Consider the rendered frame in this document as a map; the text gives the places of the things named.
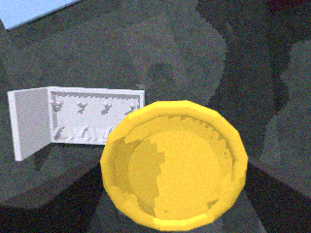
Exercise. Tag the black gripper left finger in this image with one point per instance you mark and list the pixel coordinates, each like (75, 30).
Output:
(64, 204)

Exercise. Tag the yellow round plate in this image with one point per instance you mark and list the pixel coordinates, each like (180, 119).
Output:
(173, 165)

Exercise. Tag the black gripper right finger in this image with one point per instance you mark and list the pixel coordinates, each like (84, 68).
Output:
(281, 200)

